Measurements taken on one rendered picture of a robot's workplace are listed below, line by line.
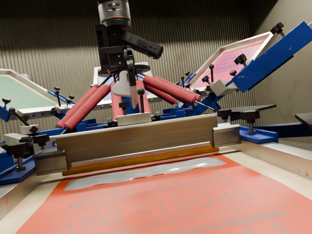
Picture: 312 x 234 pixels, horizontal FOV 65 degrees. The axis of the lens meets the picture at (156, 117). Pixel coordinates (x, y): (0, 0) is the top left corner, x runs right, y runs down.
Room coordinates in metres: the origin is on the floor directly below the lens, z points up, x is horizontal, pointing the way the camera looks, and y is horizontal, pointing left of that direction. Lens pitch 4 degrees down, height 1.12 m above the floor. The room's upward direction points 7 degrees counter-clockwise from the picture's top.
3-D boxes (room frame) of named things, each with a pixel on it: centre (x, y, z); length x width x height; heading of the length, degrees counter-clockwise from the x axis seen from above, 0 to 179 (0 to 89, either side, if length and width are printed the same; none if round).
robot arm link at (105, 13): (0.62, 0.07, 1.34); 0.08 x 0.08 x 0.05
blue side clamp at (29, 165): (0.63, 0.33, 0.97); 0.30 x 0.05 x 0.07; 7
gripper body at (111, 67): (0.63, 0.08, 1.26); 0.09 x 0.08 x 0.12; 97
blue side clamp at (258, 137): (0.70, -0.23, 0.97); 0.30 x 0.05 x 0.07; 7
